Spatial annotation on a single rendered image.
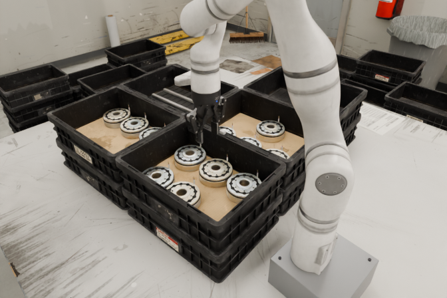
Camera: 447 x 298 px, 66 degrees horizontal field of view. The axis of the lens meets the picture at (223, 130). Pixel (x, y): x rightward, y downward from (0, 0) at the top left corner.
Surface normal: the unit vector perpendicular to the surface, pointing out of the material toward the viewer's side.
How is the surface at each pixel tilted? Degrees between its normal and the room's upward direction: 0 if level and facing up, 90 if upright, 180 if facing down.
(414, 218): 0
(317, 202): 94
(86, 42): 90
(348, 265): 1
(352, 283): 1
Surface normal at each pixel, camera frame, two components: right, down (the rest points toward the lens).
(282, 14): -0.62, 0.60
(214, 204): 0.00, -0.84
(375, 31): -0.72, 0.38
